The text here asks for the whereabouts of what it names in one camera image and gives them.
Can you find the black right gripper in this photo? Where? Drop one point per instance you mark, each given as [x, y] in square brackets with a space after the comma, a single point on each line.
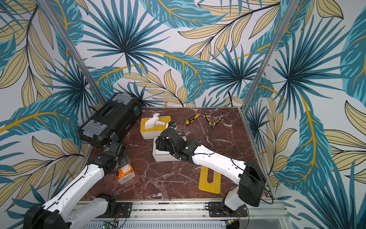
[159, 143]

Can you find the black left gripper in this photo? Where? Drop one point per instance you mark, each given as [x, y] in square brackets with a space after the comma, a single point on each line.
[125, 160]

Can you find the yellow wooden box lid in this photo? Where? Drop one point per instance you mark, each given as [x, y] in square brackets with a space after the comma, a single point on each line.
[165, 119]

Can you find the white plastic tissue box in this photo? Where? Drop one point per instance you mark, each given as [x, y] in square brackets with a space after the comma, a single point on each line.
[151, 135]

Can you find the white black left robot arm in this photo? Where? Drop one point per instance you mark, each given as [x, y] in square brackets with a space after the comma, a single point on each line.
[58, 213]

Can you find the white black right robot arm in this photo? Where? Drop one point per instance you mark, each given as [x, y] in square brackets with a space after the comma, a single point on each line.
[247, 176]

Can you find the black plastic toolbox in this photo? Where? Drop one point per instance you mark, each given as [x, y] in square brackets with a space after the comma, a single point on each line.
[118, 115]

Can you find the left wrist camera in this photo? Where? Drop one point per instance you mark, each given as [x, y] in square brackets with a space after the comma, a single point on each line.
[114, 138]

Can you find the yellow handled screwdriver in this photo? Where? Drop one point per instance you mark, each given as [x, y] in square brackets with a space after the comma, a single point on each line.
[192, 119]

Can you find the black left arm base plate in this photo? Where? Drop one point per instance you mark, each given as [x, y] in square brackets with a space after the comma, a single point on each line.
[121, 209]

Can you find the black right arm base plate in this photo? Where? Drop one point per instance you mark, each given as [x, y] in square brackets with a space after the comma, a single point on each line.
[217, 209]

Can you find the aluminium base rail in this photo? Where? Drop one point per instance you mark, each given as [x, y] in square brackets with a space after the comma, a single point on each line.
[199, 209]

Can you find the left aluminium corner post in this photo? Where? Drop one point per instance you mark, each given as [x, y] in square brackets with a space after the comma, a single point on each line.
[57, 23]

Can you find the aluminium corner post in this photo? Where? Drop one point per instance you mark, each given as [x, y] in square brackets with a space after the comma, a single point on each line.
[57, 23]
[271, 49]

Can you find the right aluminium corner post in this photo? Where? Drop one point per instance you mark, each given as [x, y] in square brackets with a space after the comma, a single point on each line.
[271, 49]

